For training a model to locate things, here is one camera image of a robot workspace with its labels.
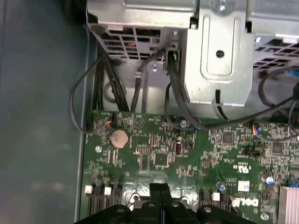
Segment long black cable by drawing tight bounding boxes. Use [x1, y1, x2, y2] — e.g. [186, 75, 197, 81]
[203, 83, 299, 129]

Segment silver disk bay cage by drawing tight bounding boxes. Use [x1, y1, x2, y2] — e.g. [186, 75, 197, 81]
[86, 0, 299, 107]

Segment green motherboard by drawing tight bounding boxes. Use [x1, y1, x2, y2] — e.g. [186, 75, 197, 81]
[83, 109, 299, 224]

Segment black cable with ferrule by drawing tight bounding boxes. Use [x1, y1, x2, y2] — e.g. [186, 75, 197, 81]
[130, 49, 169, 112]

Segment silver coin cell battery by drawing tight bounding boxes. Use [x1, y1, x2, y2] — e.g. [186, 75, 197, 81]
[109, 129, 129, 149]

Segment black flat cable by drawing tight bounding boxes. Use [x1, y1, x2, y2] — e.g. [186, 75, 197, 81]
[163, 44, 211, 129]

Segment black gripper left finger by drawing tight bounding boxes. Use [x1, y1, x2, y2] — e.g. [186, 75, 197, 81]
[74, 183, 163, 224]

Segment thin black wire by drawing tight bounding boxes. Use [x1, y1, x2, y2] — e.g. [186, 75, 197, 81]
[69, 55, 105, 134]

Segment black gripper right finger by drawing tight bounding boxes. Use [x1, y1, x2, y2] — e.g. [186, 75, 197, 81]
[161, 183, 246, 224]

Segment black RAM slot white clips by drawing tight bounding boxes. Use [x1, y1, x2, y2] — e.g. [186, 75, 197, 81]
[211, 192, 221, 210]
[103, 186, 113, 208]
[84, 185, 94, 219]

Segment silver finned heatsink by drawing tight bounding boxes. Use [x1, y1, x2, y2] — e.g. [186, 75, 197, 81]
[279, 185, 299, 224]

